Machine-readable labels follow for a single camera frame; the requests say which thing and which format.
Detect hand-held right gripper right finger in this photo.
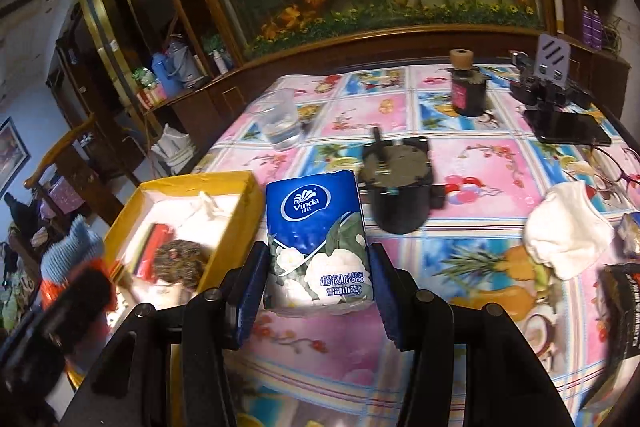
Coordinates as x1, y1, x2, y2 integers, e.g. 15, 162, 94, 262
367, 243, 576, 427

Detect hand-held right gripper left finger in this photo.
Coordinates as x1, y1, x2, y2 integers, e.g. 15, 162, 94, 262
60, 241, 273, 427

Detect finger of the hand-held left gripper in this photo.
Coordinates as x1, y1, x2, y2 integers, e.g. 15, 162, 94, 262
40, 268, 117, 355

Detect red plastic bag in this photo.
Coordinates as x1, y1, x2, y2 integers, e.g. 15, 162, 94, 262
40, 259, 119, 314

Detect blue towel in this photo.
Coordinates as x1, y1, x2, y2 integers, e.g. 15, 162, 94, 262
40, 214, 106, 284

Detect brown floral pouch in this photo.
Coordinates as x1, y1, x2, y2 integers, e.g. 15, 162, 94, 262
152, 239, 208, 286

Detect blue white tissue packet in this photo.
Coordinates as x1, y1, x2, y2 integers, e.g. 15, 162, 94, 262
262, 169, 373, 318

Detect white cloth bag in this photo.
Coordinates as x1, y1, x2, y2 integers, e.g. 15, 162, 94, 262
185, 192, 241, 233

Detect multicolour clay pack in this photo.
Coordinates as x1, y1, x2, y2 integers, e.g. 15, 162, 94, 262
132, 223, 173, 280

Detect foam box with yellow tape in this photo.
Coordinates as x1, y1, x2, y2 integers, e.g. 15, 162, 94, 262
102, 171, 261, 304

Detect white towel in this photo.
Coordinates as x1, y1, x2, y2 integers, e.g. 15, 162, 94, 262
522, 181, 615, 281

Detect blue white bag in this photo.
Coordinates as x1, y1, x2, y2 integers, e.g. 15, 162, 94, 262
616, 212, 640, 260

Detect black round container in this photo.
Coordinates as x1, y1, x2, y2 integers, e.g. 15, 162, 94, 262
361, 127, 446, 236

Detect wooden chair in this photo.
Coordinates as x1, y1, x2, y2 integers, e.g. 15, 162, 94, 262
25, 114, 142, 228

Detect white bucket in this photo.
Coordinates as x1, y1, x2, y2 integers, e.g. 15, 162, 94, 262
150, 124, 197, 178

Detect clear plastic cup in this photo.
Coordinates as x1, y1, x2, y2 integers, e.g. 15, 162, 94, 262
255, 88, 305, 152

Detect pink boxes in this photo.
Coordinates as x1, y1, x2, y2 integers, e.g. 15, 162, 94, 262
137, 84, 169, 110

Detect dark bottle with cork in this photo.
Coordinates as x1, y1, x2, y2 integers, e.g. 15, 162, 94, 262
449, 48, 490, 118

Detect blue thermos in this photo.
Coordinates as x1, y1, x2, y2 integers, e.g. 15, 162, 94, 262
150, 53, 181, 98

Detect black packet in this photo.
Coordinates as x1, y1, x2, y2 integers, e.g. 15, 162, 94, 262
582, 262, 640, 413

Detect grey thermos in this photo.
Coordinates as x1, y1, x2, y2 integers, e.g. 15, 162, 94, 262
165, 38, 204, 88

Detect black smartphone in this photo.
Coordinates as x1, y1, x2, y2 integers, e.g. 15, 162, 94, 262
524, 107, 612, 146

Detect gold trimmed display cabinet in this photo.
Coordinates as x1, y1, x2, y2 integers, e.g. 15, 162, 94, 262
47, 0, 167, 188

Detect eyeglasses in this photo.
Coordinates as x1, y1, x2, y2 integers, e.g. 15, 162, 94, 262
582, 144, 640, 204

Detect grey phone stand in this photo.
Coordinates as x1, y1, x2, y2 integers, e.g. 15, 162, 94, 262
535, 33, 574, 86

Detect framed wall painting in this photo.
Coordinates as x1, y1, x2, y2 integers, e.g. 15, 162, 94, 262
0, 117, 31, 198

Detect black camera gear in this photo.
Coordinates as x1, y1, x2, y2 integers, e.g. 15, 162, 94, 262
509, 49, 596, 110

